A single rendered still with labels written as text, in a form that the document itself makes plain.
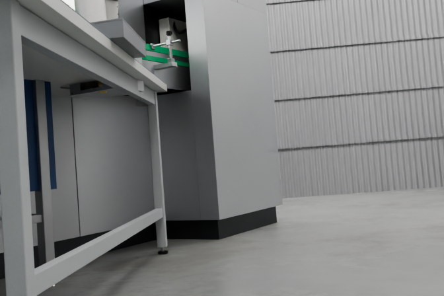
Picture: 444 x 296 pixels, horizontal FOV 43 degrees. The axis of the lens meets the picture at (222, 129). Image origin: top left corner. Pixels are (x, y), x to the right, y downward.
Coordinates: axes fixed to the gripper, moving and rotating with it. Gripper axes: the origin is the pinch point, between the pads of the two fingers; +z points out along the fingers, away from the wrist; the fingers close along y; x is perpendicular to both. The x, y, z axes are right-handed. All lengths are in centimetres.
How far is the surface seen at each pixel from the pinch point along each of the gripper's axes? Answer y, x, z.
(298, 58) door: -318, -79, -18
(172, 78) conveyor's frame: -65, -17, 12
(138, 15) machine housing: -67, -46, -17
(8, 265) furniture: 92, 80, 46
